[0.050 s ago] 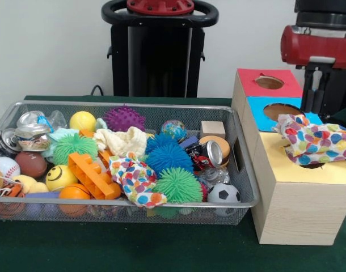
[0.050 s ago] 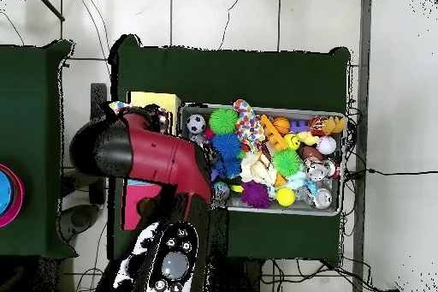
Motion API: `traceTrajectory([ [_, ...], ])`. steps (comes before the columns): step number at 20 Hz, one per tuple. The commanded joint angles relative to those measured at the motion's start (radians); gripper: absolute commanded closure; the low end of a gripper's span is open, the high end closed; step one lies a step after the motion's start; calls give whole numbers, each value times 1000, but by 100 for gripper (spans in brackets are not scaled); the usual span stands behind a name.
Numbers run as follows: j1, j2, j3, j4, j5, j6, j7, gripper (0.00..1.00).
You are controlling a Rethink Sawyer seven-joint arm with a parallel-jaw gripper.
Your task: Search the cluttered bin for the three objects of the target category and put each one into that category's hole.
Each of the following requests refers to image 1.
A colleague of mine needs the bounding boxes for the shallow metal mesh bin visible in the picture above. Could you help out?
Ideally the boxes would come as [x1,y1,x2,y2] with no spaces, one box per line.
[0,100,261,226]

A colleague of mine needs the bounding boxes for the black pedestal with red base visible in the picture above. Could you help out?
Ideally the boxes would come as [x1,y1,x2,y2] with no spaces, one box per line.
[101,0,219,99]

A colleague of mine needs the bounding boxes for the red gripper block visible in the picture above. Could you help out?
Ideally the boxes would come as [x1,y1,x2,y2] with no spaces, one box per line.
[280,24,346,114]

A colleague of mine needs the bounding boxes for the orange toy building brick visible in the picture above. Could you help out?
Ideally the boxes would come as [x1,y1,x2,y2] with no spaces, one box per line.
[67,152,122,201]

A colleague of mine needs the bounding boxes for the white baseball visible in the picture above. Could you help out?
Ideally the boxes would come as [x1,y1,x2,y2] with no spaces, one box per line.
[0,156,21,179]

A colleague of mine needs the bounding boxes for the polka dot cloth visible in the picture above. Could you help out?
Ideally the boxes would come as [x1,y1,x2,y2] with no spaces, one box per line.
[108,151,167,209]
[272,113,346,167]

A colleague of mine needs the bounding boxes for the black and white soccer ball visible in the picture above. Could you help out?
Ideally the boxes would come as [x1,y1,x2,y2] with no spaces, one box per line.
[207,182,242,216]

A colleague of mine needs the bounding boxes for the purple spiky ball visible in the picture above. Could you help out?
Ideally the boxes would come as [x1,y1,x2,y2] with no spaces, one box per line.
[102,104,147,133]

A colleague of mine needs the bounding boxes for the green spiky rubber ball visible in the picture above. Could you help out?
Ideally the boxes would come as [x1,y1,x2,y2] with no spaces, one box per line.
[152,167,204,204]
[52,133,99,167]

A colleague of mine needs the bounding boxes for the yellow smiley face ball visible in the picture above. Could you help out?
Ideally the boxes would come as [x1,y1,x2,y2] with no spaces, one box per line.
[45,165,79,192]

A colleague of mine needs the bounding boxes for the blue spiky rubber ball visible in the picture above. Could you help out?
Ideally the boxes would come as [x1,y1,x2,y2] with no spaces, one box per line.
[146,143,194,179]

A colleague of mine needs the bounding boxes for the yellow tennis ball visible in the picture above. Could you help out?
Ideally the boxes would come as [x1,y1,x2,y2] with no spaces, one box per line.
[69,111,97,133]

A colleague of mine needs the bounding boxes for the wooden box with three holes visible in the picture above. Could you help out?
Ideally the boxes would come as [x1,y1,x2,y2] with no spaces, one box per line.
[231,67,346,246]

